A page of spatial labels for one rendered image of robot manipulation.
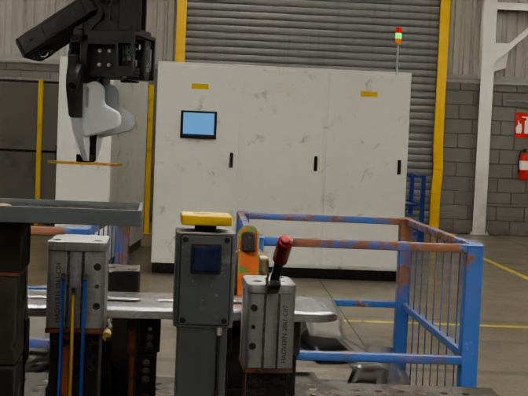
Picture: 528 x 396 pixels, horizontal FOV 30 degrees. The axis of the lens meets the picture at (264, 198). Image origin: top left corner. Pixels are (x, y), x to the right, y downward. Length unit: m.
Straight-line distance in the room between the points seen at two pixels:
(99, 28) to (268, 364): 0.50
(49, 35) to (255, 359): 0.50
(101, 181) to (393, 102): 2.85
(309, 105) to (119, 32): 8.25
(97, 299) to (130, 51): 0.35
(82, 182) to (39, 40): 8.20
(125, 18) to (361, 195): 8.33
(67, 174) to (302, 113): 2.28
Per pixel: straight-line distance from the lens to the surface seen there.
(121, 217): 1.11
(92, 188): 9.38
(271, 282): 1.31
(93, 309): 1.32
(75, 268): 1.32
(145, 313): 1.44
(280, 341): 1.34
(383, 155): 9.46
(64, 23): 1.19
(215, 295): 1.16
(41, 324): 4.02
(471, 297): 3.40
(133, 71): 1.14
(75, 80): 1.15
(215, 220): 1.16
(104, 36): 1.16
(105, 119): 1.16
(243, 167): 9.33
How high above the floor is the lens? 1.24
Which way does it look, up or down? 3 degrees down
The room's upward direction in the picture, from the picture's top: 2 degrees clockwise
